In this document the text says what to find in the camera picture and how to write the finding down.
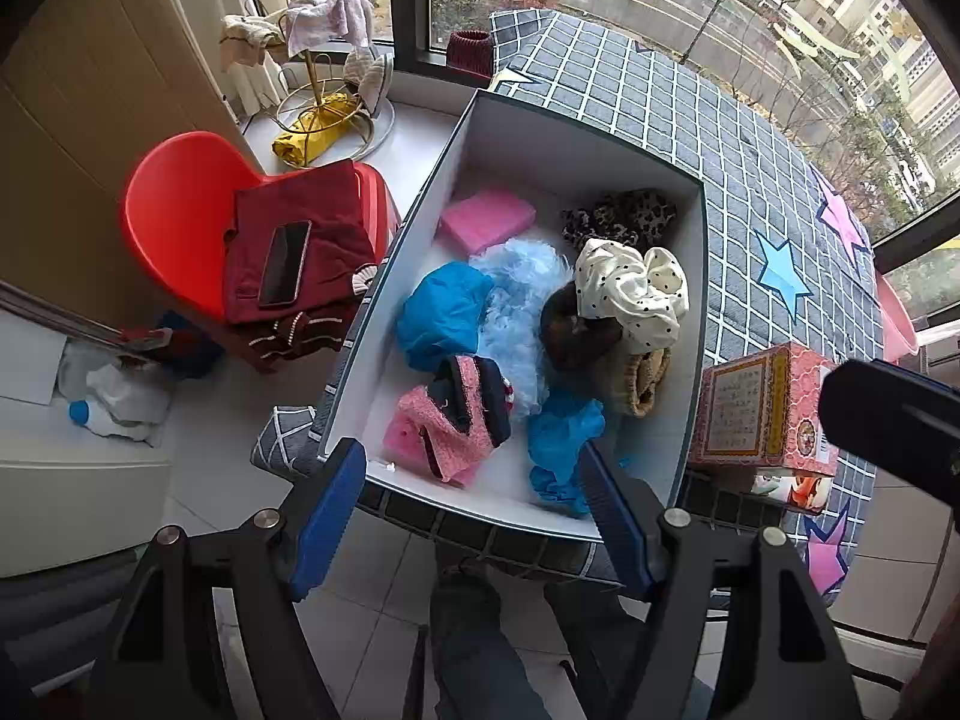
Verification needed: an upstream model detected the white plastic bottle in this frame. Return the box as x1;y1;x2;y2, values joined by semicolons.
57;340;174;449

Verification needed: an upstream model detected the pink plastic bucket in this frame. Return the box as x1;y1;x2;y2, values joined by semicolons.
875;273;919;364

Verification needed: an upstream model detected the grey open storage box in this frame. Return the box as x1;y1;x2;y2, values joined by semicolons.
317;91;708;541

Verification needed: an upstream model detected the black smartphone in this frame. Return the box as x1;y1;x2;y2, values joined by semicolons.
257;220;313;309

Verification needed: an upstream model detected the pink patterned tissue box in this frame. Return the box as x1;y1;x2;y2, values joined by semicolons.
688;343;838;476

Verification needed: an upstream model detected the light blue fluffy scrunchie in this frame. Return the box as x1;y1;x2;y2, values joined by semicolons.
469;238;573;421

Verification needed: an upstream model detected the pink black fuzzy sock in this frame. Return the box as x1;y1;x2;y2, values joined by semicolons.
382;356;514;488

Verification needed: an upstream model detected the red plastic chair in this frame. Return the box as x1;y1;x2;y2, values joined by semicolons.
120;128;404;373

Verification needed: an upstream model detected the dark brown plush item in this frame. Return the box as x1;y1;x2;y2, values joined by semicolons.
539;281;623;372

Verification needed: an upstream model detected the beige woven pouch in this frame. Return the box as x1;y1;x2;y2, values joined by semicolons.
592;346;670;418

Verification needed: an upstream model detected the pink foam sponge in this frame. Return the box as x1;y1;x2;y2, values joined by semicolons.
439;188;537;255

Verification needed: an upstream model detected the floral printed packet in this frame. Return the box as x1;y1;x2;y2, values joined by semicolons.
739;470;833;514

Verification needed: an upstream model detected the blue cloth bundle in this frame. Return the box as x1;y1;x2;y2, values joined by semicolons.
395;262;493;374

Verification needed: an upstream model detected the white polka dot scrunchie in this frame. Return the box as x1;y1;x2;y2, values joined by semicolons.
574;238;690;355

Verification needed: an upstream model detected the dark red knitted pot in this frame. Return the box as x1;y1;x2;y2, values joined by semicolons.
446;29;493;82

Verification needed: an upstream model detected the checkered star tablecloth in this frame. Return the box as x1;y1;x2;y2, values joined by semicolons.
251;8;882;606

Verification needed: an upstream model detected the red folded garment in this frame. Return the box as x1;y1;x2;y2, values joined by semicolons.
223;160;377;367

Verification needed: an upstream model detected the gold wire stand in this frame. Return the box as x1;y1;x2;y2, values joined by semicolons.
274;0;395;167

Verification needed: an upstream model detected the leopard print scrunchie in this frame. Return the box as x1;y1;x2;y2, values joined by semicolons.
562;188;677;254

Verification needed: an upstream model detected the brown wooden cabinet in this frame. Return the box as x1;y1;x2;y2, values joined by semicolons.
2;0;244;328

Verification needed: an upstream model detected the blue crumpled cloth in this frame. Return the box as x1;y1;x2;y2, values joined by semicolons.
527;390;605;517

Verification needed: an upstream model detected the yellow cloth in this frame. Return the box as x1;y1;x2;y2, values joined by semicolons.
272;93;358;169

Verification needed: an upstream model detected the cream hanging cloth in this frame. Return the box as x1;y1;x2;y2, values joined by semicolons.
220;15;288;71

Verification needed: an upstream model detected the lilac hanging towel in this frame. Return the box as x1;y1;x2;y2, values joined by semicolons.
286;0;374;55

